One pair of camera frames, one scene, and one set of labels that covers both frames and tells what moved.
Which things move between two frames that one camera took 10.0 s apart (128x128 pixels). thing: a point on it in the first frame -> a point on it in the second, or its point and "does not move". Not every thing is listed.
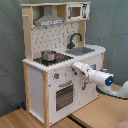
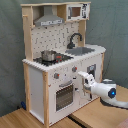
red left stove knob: x=56 y=75 does not move
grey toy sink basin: x=78 y=51 does not move
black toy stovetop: x=58 y=59 does not move
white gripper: x=82 y=68 -> x=87 y=82
